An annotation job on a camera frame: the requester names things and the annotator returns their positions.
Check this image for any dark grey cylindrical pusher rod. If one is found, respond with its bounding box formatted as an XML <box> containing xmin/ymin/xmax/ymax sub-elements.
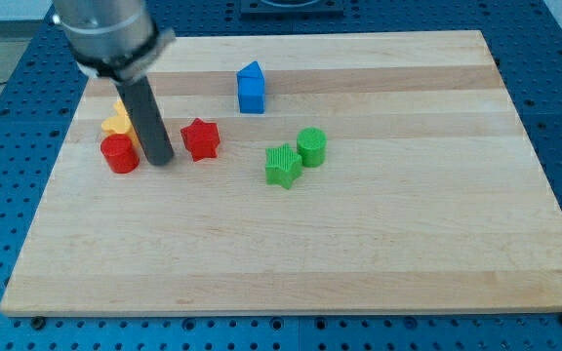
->
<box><xmin>116</xmin><ymin>77</ymin><xmax>174</xmax><ymax>166</ymax></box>

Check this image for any yellow block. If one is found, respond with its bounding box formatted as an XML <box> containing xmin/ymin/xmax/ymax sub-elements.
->
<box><xmin>101</xmin><ymin>99</ymin><xmax>141</xmax><ymax>147</ymax></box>

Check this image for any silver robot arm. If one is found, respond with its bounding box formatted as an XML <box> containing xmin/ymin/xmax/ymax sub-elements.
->
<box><xmin>53</xmin><ymin>0</ymin><xmax>176</xmax><ymax>166</ymax></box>

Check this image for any red cylinder block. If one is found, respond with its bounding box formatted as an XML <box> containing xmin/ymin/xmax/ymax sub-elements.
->
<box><xmin>100</xmin><ymin>134</ymin><xmax>140</xmax><ymax>174</ymax></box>

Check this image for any red star block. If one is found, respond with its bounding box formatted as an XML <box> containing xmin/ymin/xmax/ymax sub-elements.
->
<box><xmin>181</xmin><ymin>118</ymin><xmax>221</xmax><ymax>162</ymax></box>

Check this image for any blue cube block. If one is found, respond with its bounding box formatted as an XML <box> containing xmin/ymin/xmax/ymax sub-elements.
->
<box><xmin>237</xmin><ymin>77</ymin><xmax>265</xmax><ymax>114</ymax></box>

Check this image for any blue triangle block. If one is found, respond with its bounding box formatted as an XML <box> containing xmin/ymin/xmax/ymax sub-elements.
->
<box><xmin>236</xmin><ymin>60</ymin><xmax>264</xmax><ymax>80</ymax></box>

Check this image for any green star block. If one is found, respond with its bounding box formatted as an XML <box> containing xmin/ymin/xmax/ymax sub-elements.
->
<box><xmin>264</xmin><ymin>143</ymin><xmax>302</xmax><ymax>189</ymax></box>

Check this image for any green cylinder block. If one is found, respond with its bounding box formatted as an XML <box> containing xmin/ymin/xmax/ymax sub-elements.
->
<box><xmin>297</xmin><ymin>127</ymin><xmax>327</xmax><ymax>168</ymax></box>

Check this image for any wooden board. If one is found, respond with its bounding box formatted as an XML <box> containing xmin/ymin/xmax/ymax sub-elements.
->
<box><xmin>0</xmin><ymin>30</ymin><xmax>562</xmax><ymax>317</ymax></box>

